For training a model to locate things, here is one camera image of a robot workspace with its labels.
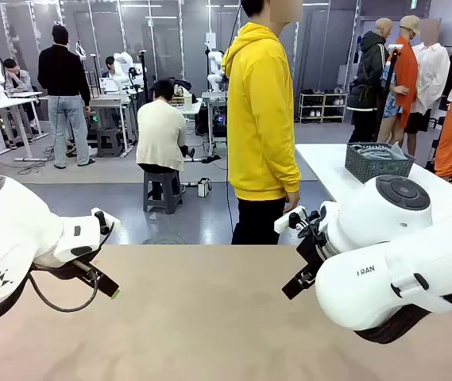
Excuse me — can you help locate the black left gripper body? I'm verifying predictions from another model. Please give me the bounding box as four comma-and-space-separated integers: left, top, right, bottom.
33, 258, 100, 284

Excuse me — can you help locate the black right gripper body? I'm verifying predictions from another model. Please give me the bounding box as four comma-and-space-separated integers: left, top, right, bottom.
295, 221, 332, 281

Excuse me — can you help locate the person's right forearm yellow sleeve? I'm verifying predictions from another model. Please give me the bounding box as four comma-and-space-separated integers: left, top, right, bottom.
267, 118, 303, 196

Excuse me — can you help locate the grey plastic lattice basket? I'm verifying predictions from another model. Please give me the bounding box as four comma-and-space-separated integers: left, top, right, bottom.
344, 142, 416, 184

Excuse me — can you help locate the white side table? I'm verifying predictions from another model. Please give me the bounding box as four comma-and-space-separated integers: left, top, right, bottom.
295, 142, 452, 223

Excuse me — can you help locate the grey plastic stool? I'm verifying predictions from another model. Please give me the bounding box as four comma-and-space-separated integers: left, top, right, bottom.
142, 169, 184, 215

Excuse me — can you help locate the grey-blue terry towel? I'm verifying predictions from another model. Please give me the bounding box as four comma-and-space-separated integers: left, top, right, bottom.
350, 143, 411, 162

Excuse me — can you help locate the small white floor device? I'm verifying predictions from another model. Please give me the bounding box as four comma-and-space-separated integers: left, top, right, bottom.
196, 177, 213, 198

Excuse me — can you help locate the dark step stool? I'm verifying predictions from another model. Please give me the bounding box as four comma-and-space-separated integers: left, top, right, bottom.
95, 127, 126, 158

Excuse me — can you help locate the person in yellow hoodie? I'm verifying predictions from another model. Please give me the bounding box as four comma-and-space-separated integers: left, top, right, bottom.
222, 0, 304, 246

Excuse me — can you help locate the white shoe rack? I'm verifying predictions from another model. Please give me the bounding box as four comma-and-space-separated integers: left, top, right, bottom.
299, 91, 348, 124

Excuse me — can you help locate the seated person in cream top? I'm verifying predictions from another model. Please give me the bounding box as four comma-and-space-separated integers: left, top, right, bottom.
135, 79, 195, 175

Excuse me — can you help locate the grey workbench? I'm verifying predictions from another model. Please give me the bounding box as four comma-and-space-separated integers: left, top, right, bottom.
88, 93, 137, 154

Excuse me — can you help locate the white workbench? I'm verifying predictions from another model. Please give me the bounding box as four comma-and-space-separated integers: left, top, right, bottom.
200, 90, 230, 160

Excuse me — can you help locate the mannequin in dark jacket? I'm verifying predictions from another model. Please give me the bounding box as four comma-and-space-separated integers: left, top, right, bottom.
346, 17, 394, 144

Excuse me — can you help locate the seated person in grey jacket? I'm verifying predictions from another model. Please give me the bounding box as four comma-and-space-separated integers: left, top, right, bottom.
2, 58, 38, 138

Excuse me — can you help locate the man in black sweater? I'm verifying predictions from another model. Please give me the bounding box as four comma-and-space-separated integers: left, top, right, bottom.
37, 23, 96, 170

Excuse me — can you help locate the mannequin in orange top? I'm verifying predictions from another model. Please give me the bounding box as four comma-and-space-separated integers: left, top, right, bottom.
377, 15, 422, 146

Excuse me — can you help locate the dark-haired person at desk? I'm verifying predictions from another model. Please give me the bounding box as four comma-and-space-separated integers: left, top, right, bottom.
102, 55, 120, 79

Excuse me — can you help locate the person in white shirt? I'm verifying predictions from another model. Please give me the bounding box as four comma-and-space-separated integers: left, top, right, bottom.
404, 18, 452, 158

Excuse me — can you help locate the black tripod with white head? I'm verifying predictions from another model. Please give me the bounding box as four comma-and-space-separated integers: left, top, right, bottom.
374, 43, 404, 144

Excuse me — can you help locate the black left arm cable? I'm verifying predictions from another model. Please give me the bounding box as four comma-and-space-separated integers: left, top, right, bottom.
28, 266, 100, 314

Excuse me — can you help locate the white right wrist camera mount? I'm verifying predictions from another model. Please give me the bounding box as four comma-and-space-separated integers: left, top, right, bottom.
273, 206, 307, 234

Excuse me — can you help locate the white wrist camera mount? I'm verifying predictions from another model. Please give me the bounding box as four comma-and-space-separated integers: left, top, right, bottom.
273, 206, 307, 234
90, 206, 122, 236

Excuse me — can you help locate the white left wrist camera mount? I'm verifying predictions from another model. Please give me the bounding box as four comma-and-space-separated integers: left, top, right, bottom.
90, 206, 122, 236

